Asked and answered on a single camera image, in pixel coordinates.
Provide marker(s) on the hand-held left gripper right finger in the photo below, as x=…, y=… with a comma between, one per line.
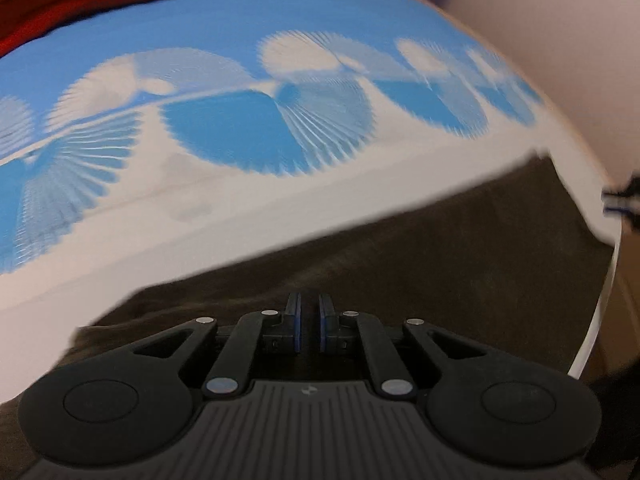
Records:
x=323, y=322

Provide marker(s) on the blue and white printed bed sheet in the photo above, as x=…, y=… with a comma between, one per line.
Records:
x=250, y=25

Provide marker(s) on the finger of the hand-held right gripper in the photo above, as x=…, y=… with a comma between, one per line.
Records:
x=625, y=199

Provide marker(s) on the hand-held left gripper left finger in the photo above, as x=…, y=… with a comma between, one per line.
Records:
x=297, y=322

